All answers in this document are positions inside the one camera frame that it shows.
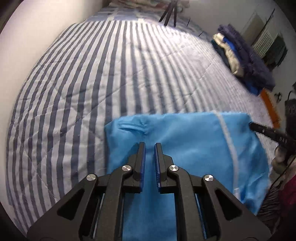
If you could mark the white air conditioner unit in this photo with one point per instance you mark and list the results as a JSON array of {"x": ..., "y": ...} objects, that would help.
[{"x": 267, "y": 42}]

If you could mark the blue white striped quilt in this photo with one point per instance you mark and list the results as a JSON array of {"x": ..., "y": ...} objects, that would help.
[{"x": 118, "y": 62}]

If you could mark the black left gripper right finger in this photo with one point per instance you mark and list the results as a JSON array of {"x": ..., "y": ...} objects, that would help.
[{"x": 205, "y": 209}]

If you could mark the stack of folded clothes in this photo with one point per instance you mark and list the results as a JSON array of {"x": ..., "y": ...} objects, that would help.
[{"x": 256, "y": 75}]

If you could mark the pink sleeved right forearm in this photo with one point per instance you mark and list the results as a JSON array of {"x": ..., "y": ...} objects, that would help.
[{"x": 287, "y": 198}]

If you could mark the orange bed edge board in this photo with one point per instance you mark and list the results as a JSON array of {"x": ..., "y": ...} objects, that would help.
[{"x": 271, "y": 106}]

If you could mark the right hand in grey glove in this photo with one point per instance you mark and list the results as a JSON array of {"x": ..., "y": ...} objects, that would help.
[{"x": 280, "y": 165}]

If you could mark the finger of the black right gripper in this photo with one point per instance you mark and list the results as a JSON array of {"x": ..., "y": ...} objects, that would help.
[{"x": 271, "y": 133}]

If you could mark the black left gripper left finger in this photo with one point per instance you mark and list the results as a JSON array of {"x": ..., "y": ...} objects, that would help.
[{"x": 93, "y": 209}]

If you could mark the blue pinstriped work coat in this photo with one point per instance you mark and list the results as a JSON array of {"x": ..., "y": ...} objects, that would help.
[{"x": 219, "y": 144}]

